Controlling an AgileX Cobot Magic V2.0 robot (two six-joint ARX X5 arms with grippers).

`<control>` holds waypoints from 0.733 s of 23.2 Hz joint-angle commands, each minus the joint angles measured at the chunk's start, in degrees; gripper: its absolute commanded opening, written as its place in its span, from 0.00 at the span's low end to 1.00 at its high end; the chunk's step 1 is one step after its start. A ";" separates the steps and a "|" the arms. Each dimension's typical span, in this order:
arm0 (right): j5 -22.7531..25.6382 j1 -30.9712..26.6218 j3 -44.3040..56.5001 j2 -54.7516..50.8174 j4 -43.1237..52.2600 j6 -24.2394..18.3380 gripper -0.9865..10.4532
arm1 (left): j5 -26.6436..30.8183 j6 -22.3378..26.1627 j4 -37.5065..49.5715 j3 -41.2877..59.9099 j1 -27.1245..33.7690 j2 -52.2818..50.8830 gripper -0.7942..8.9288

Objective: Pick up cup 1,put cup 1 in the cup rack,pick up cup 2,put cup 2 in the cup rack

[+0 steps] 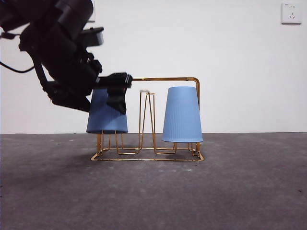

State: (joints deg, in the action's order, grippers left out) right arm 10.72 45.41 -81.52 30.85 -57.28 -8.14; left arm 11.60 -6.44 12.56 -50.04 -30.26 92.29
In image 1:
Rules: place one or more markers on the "white wall socket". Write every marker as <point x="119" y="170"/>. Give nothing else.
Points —
<point x="291" y="13"/>
<point x="93" y="18"/>

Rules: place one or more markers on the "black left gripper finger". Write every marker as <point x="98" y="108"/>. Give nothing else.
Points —
<point x="115" y="80"/>
<point x="118" y="99"/>

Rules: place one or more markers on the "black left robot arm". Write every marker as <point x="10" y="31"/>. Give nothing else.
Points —
<point x="60" y="60"/>

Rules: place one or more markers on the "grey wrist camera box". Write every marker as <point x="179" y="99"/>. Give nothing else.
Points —
<point x="94" y="38"/>

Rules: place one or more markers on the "blue ribbed plastic cup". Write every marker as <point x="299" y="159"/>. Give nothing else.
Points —
<point x="103" y="119"/>
<point x="182" y="115"/>

